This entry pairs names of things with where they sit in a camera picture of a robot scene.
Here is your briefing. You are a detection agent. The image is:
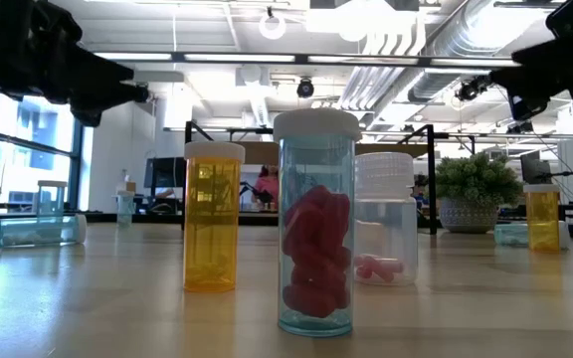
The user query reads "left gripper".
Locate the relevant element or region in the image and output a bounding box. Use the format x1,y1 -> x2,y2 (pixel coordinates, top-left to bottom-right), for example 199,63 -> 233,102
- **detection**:
17,0 -> 138,126

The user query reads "black computer monitor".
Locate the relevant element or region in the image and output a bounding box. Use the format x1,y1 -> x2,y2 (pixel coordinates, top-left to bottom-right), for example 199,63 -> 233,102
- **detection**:
519,150 -> 556,186
142,156 -> 188,190

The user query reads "small clear vial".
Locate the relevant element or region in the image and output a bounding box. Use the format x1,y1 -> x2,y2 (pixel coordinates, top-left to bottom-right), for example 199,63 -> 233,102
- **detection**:
115,190 -> 136,226

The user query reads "white ceiling ring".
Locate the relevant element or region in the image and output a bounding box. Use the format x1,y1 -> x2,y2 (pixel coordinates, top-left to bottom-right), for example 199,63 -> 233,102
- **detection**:
259,12 -> 287,41

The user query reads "light blue pill bottle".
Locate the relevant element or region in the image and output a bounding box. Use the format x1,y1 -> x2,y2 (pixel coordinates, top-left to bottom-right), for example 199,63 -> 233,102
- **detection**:
36,179 -> 69,218

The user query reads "orange pill bottle white cap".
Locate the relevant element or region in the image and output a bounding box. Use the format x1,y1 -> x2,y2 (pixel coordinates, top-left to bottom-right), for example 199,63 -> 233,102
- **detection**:
522,183 -> 561,253
183,140 -> 247,293

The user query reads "long ceiling light bar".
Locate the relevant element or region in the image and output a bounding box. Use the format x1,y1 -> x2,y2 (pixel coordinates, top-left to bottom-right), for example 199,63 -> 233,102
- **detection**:
87,49 -> 521,69

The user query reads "green plant in grey pot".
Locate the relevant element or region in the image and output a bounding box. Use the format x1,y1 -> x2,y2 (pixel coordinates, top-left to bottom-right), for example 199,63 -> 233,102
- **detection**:
434,151 -> 525,235

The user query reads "clear bottle with pink pills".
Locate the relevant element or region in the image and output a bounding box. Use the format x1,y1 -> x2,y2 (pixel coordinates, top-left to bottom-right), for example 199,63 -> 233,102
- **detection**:
353,151 -> 420,287

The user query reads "blue bottle with white pills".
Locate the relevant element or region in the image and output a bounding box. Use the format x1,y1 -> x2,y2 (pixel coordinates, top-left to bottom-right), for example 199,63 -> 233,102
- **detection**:
0,213 -> 89,250

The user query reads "person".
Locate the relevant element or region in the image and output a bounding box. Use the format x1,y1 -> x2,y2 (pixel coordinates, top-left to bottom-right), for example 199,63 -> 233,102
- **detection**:
412,173 -> 431,210
251,164 -> 281,213

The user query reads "wooden shelf with black legs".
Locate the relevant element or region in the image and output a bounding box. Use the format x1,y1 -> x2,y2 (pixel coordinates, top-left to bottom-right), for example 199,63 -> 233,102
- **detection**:
181,120 -> 438,236

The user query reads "blue bottle with red pills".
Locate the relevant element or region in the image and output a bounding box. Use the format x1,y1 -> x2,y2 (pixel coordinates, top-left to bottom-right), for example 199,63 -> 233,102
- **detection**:
273,107 -> 363,339

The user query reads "teal pill bottle white cap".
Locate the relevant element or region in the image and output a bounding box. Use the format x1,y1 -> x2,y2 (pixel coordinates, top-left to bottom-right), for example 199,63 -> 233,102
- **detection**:
493,221 -> 571,250

